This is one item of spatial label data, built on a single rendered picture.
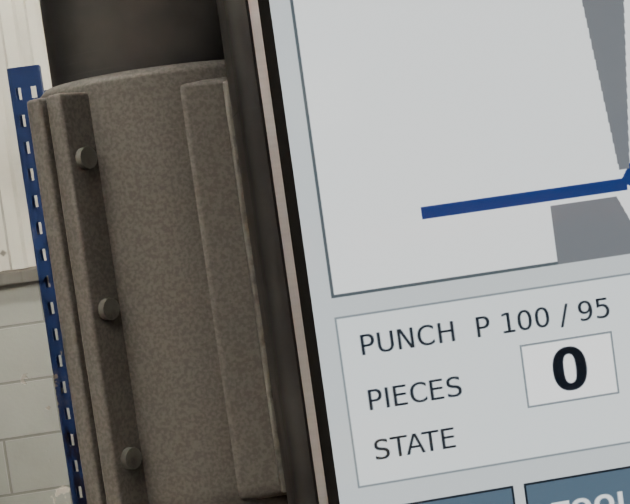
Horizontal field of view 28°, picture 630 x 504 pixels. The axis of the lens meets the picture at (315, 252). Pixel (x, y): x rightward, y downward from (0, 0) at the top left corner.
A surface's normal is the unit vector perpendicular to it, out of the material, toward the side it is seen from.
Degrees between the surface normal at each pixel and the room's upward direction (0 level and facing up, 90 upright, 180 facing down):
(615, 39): 90
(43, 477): 90
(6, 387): 90
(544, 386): 90
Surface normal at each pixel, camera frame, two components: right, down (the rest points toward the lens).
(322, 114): 0.11, 0.04
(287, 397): -0.61, 0.13
